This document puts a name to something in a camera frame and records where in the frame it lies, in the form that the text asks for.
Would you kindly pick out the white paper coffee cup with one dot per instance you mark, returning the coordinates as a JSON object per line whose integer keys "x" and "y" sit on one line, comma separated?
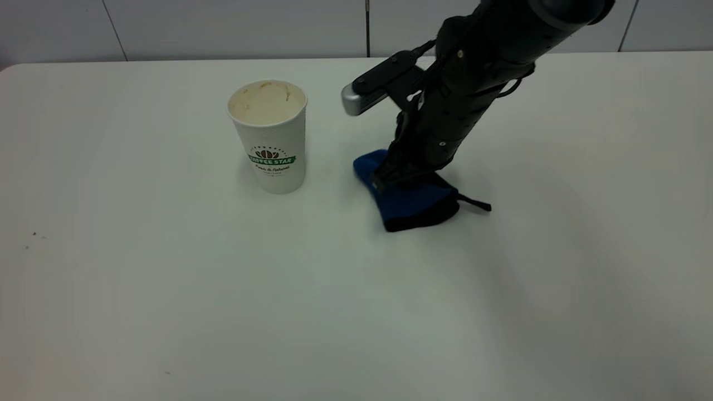
{"x": 273, "y": 150}

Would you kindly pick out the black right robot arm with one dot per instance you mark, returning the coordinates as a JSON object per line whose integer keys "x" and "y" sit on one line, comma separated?
{"x": 529, "y": 33}

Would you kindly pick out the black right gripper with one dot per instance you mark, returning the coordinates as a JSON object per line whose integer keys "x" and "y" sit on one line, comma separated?
{"x": 445, "y": 122}

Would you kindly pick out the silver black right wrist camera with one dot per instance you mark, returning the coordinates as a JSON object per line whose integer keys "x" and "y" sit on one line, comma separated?
{"x": 379, "y": 81}

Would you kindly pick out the blue cloth with black trim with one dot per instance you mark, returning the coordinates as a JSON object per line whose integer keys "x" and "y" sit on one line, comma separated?
{"x": 412, "y": 206}

